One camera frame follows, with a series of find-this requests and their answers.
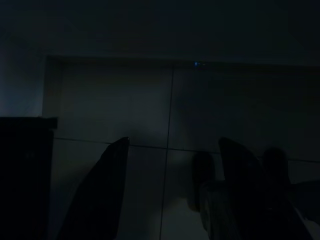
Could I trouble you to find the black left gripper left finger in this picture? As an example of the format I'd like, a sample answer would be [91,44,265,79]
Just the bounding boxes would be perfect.
[57,136,130,240]

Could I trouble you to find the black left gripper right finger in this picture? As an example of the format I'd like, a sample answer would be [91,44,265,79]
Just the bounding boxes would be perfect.
[217,136,315,240]

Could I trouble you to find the dark low furniture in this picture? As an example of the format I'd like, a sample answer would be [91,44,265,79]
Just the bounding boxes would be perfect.
[0,116,59,240]

